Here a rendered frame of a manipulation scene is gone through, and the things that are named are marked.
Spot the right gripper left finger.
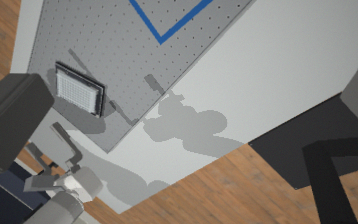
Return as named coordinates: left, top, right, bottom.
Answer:
left=0, top=73, right=55, bottom=174

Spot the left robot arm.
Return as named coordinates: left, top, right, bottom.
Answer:
left=23, top=175, right=83, bottom=224

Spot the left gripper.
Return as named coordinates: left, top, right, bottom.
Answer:
left=24, top=122, right=103, bottom=211

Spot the blue rectangular tape outline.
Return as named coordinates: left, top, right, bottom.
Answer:
left=129, top=0, right=213, bottom=45

